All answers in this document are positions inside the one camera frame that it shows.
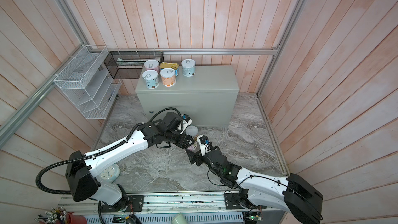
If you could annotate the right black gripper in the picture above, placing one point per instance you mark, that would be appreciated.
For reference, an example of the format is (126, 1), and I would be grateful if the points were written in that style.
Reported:
(193, 156)

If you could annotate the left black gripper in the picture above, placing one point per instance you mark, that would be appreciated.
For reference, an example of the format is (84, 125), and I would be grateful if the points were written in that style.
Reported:
(184, 141)

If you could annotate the teal label can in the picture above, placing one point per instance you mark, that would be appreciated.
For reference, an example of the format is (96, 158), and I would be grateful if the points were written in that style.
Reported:
(151, 79)

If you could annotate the orange label pull-tab can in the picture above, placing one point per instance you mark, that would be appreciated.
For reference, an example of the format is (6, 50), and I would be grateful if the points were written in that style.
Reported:
(168, 77)

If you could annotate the gold rectangular tin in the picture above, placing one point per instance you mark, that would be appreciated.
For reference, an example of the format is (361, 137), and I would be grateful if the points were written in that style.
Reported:
(174, 66)

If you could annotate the pink label can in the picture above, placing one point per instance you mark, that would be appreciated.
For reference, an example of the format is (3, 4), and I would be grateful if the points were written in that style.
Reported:
(152, 65)

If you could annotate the blue label can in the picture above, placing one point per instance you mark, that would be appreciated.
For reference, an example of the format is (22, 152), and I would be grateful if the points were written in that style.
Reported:
(188, 67)

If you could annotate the red label can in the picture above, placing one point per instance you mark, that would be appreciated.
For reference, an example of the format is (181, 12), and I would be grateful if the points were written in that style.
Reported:
(193, 147)

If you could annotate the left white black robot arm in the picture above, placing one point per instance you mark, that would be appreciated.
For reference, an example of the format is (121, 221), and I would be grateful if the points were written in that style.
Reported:
(83, 174)

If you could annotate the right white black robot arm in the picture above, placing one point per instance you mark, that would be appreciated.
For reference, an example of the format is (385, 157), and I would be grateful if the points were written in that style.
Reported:
(292, 194)

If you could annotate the grey metal cabinet counter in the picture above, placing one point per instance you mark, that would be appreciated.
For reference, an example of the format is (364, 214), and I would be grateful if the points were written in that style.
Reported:
(208, 97)

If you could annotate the orange can white lid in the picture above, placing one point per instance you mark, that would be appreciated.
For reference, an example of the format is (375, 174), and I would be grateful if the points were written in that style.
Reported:
(191, 130)

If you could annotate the white cup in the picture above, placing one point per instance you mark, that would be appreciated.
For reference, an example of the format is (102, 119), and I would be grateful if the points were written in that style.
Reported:
(179, 219)

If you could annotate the red cup with tools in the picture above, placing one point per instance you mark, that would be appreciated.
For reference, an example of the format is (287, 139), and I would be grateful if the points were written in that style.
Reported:
(60, 215)

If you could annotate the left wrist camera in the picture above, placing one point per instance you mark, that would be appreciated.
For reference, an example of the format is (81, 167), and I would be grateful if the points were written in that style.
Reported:
(186, 121)

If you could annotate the aluminium front rail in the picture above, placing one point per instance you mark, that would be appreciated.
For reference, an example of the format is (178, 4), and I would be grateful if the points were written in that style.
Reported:
(161, 203)

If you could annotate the aluminium rail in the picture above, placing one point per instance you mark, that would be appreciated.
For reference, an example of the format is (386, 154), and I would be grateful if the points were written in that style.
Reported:
(161, 203)
(17, 119)
(203, 51)

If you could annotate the black mesh wall basket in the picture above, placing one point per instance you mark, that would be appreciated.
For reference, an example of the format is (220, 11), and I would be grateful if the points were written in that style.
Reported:
(129, 64)

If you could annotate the white wire mesh shelf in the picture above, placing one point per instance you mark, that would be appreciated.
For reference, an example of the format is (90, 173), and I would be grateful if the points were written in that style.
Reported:
(87, 83)

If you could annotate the aluminium back rail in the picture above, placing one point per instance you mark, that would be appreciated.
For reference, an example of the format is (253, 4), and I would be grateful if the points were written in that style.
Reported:
(203, 51)

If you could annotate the aluminium left rail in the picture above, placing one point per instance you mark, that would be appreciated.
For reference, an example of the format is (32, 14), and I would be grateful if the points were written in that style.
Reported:
(17, 119)

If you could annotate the aluminium right post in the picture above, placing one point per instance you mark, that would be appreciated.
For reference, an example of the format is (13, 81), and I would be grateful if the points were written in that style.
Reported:
(284, 20)

